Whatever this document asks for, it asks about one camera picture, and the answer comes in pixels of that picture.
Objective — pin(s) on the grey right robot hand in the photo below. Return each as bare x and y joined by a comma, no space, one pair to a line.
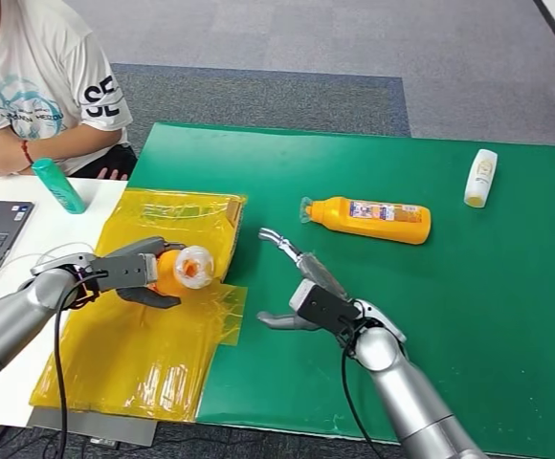
320,275

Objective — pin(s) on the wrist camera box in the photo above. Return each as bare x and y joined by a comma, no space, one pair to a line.
126,272
325,310

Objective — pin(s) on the green table mat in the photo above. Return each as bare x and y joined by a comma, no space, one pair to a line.
497,285

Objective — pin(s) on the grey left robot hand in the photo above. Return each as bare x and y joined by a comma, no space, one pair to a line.
153,298

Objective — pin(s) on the grey flat board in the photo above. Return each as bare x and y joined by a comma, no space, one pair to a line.
115,431

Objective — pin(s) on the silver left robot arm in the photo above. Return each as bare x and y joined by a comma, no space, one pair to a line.
14,323

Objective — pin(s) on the small white bottle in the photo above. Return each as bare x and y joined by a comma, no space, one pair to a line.
481,177

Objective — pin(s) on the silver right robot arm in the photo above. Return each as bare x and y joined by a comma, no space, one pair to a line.
411,399

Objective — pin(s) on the orange bottle with clear cap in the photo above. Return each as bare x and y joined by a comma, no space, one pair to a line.
378,222
189,269

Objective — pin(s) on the teal bottle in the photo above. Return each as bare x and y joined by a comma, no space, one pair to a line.
60,187

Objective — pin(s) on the person's left hand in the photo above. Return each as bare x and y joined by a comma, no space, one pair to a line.
0,155

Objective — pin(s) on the person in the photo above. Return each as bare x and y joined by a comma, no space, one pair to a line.
43,69

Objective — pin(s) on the person's right hand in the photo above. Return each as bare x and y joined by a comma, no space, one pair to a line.
110,173

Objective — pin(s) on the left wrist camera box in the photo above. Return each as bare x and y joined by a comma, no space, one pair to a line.
126,272

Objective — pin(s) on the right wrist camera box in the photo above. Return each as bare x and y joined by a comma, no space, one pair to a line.
325,310

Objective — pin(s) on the person's left forearm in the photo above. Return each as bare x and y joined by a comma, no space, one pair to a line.
76,142

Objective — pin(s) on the yellow plastic sheet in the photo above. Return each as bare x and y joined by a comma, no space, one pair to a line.
138,361

